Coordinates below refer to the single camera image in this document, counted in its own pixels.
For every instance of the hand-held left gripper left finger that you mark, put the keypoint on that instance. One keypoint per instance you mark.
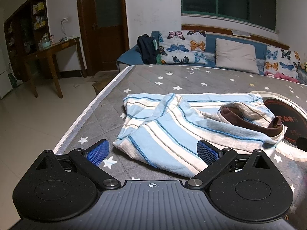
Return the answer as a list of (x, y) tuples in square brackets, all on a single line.
[(98, 152)]

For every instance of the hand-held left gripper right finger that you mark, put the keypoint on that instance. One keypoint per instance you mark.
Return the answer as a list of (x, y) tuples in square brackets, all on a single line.
[(207, 153)]

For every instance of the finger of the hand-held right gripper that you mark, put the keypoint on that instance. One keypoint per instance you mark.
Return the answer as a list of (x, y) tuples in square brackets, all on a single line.
[(302, 144)]

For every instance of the blue white striped shirt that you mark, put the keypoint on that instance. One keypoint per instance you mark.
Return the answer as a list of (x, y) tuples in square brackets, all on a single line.
[(168, 134)]

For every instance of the round dark mattress patch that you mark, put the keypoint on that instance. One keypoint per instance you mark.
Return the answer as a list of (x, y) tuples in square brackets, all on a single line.
[(290, 115)]

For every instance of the low wooden stool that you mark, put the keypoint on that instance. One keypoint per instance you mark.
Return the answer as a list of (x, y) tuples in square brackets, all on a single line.
[(102, 82)]

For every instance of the pink cloth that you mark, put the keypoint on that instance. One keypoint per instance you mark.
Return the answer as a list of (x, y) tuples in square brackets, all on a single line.
[(283, 76)]

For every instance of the grey star-print mattress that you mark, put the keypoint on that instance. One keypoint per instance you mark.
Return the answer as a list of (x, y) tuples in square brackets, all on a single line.
[(191, 81)]

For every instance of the small butterfly print pillow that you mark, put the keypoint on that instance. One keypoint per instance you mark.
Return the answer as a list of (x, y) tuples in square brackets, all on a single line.
[(280, 61)]

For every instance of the blue sofa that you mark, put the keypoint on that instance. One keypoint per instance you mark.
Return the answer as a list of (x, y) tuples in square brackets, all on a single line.
[(129, 56)]

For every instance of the plain grey pillow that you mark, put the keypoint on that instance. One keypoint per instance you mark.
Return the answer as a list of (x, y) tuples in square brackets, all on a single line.
[(236, 55)]

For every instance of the large butterfly print pillow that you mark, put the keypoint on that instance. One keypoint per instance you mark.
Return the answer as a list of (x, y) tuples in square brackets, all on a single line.
[(182, 46)]

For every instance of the wooden side table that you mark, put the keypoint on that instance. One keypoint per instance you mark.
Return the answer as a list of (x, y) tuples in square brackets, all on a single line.
[(60, 45)]

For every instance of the dark backpack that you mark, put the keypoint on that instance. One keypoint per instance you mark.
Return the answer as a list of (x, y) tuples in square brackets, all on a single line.
[(146, 49)]

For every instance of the brown wooden door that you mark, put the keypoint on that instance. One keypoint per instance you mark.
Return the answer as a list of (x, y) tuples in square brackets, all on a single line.
[(108, 36)]

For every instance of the white fridge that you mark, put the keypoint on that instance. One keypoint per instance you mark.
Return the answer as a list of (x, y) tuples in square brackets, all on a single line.
[(4, 76)]

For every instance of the pale green kettle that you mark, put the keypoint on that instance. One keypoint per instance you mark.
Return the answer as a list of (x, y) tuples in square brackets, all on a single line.
[(44, 43)]

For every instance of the white book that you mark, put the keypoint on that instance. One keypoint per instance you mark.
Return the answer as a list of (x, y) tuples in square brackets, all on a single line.
[(241, 33)]

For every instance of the wooden shelf cabinet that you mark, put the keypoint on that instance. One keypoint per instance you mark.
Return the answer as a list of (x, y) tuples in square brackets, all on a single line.
[(24, 28)]

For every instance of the white wall socket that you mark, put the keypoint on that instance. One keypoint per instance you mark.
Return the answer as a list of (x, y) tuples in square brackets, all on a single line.
[(64, 20)]

